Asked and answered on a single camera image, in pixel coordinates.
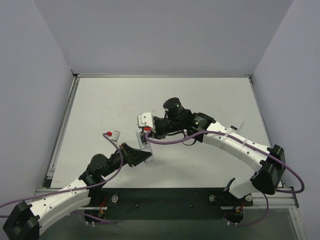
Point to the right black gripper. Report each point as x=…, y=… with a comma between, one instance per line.
x=159, y=137

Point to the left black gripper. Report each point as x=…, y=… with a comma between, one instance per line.
x=125, y=154

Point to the white remote control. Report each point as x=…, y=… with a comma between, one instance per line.
x=144, y=145

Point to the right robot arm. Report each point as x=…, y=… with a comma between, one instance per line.
x=267, y=163

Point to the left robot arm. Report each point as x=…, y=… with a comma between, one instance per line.
x=28, y=221

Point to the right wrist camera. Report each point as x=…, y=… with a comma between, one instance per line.
x=146, y=120

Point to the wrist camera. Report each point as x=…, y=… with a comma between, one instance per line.
x=113, y=135
x=146, y=120

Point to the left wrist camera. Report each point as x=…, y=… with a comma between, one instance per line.
x=113, y=135

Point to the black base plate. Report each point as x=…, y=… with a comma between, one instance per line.
x=118, y=204

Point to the aluminium frame rail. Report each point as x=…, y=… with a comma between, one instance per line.
x=68, y=148

